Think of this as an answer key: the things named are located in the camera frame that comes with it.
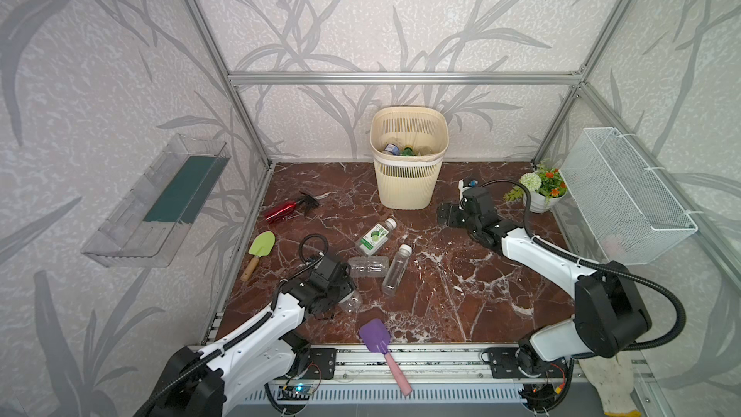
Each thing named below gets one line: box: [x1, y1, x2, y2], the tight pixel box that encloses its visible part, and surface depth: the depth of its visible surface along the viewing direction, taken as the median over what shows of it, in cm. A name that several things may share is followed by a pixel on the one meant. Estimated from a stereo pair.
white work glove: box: [577, 353, 642, 417], surface depth 72 cm
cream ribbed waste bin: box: [369, 106, 450, 211], surface depth 101 cm
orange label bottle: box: [338, 289, 363, 315], surface depth 84 cm
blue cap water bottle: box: [383, 142, 401, 156], surface depth 103 cm
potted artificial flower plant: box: [503, 166, 568, 214], surface depth 98 cm
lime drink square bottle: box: [358, 218, 398, 256], surface depth 96 cm
